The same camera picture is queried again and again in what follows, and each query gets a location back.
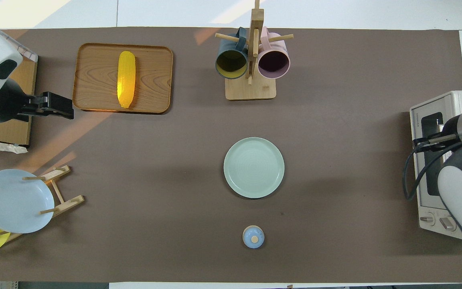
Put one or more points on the blue service bell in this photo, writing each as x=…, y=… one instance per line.
x=253, y=237

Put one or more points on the brown table mat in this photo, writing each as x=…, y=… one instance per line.
x=155, y=160

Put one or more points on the dark blue mug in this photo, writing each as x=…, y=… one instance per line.
x=231, y=64

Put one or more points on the pink mug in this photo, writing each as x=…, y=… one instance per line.
x=274, y=64

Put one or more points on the yellow corn cob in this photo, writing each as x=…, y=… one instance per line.
x=126, y=80

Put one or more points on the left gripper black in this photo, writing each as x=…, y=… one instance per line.
x=32, y=110

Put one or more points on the wooden serving tray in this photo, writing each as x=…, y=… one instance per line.
x=155, y=80

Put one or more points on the two-tier wooden shelf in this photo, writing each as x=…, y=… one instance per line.
x=14, y=128

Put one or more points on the glass oven door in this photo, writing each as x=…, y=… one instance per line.
x=417, y=168

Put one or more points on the pale green plate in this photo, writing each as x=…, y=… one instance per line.
x=254, y=167

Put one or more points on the wooden plate rack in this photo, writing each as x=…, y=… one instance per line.
x=70, y=201

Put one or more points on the light blue plate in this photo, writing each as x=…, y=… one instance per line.
x=14, y=200

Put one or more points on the white toaster oven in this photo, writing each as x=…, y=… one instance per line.
x=427, y=208

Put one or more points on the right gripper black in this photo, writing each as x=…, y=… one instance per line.
x=450, y=126

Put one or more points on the wooden mug rack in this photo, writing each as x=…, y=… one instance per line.
x=251, y=90

